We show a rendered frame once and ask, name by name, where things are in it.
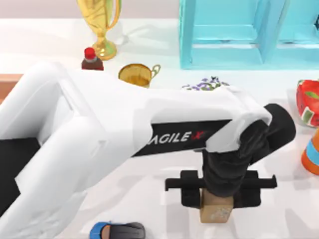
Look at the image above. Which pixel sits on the shallow salmon-coloured box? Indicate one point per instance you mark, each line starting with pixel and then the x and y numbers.
pixel 8 85

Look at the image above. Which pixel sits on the red and white can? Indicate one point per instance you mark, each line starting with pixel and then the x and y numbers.
pixel 309 102

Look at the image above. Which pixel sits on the plant with purple flowers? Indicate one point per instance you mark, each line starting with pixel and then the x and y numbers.
pixel 205 84

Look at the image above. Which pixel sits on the light blue rack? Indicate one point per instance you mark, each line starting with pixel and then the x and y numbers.
pixel 224 35

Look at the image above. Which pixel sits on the orange and blue bottle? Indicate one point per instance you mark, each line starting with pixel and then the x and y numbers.
pixel 311 156

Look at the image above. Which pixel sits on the brown cardboard box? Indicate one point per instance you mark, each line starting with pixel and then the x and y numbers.
pixel 215 210

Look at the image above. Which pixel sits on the tall gold trophy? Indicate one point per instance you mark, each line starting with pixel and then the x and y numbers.
pixel 99 27

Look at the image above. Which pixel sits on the brown bottle with red cap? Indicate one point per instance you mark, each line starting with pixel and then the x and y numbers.
pixel 91 62

